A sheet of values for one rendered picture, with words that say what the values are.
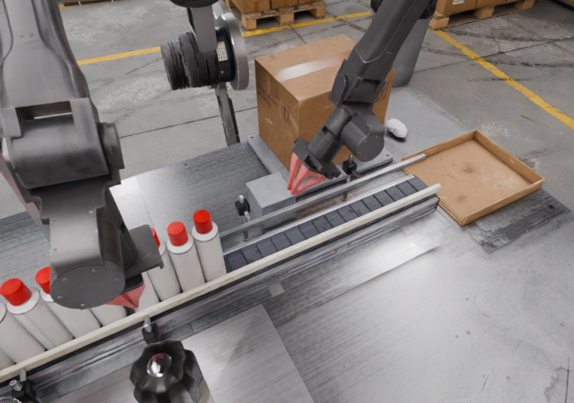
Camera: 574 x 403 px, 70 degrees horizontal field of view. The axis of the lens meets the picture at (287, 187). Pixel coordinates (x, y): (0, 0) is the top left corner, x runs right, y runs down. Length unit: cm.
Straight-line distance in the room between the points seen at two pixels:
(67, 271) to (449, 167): 113
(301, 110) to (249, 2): 300
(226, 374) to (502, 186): 91
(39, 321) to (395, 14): 78
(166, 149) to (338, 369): 205
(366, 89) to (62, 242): 55
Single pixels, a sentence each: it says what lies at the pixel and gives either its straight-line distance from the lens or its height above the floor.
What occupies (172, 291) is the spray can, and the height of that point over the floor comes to 91.
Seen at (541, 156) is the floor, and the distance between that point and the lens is 299.
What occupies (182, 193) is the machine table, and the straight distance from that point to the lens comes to 120.
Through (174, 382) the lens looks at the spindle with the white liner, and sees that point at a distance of 54.
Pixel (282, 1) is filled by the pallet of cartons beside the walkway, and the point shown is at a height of 20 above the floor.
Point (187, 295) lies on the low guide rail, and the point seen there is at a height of 91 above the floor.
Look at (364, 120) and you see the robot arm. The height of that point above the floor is 125.
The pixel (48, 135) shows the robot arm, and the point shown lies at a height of 147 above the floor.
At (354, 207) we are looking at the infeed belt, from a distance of 107.
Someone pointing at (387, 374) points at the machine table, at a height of 83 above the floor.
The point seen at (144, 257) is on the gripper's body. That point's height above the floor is 129.
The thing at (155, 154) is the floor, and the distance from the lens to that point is 267.
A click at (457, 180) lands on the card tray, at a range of 129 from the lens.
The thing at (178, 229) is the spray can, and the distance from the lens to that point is 78.
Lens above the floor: 167
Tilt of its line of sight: 46 degrees down
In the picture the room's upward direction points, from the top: straight up
